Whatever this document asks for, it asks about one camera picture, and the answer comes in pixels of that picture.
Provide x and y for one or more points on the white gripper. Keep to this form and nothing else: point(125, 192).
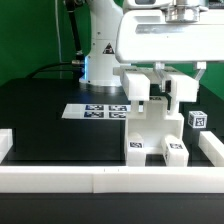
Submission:
point(144, 37)

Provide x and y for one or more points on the white chair seat part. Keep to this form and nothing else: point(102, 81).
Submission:
point(153, 121)

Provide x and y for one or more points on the white chair back frame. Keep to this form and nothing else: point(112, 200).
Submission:
point(137, 81)

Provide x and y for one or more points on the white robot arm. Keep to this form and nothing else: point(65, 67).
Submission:
point(106, 16)

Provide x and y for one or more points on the white right fence bar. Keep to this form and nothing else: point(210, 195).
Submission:
point(212, 147)

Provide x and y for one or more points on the white fence bar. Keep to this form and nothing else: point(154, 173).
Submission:
point(52, 179)
point(212, 147)
point(6, 142)

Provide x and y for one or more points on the white left fence bar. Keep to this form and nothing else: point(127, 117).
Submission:
point(6, 142)

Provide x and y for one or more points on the white front fence bar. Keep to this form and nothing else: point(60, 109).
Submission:
point(52, 179)

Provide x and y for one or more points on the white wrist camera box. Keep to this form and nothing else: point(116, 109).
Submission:
point(144, 4)

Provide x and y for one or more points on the white marker base plate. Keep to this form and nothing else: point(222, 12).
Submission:
point(95, 111)

